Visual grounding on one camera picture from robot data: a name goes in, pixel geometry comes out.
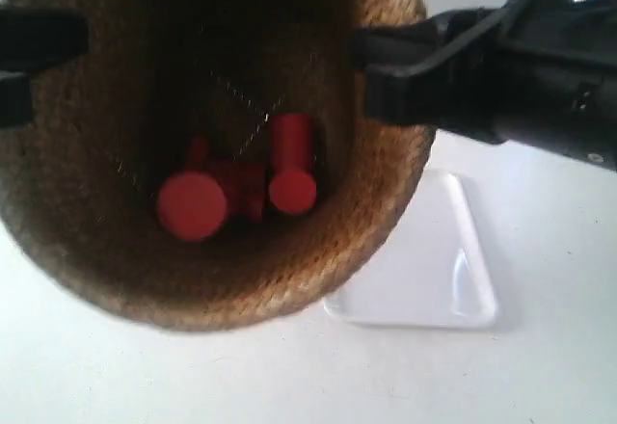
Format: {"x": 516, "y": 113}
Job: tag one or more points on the white rectangular plastic tray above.
{"x": 431, "y": 271}

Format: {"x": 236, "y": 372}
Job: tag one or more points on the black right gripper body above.
{"x": 541, "y": 73}

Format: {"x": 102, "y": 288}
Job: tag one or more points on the large red cylinder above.
{"x": 192, "y": 203}

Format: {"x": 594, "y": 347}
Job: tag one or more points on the brown woven wicker basket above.
{"x": 78, "y": 181}

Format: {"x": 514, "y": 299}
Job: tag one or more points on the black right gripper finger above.
{"x": 461, "y": 39}
{"x": 398, "y": 97}

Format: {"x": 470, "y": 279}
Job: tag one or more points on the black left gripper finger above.
{"x": 16, "y": 107}
{"x": 34, "y": 39}

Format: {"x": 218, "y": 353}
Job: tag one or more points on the small red block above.
{"x": 240, "y": 179}

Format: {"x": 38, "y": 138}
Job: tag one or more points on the medium red cylinder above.
{"x": 292, "y": 188}

